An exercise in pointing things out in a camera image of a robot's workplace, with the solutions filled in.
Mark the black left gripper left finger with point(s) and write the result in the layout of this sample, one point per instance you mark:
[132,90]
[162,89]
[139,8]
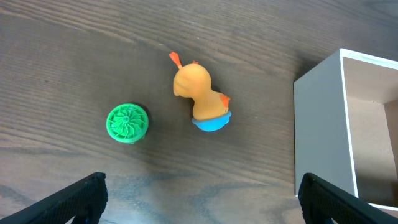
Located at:
[82,202]

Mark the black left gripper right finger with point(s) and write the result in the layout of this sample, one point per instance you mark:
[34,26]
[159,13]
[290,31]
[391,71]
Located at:
[324,203]

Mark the green ribbed wheel toy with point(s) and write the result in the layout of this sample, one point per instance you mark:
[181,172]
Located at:
[127,123]

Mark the white cardboard box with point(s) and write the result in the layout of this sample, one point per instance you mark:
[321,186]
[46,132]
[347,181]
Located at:
[345,126]

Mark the orange rubber duck toy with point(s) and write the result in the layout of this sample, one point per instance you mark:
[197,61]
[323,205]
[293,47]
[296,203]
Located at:
[210,108]

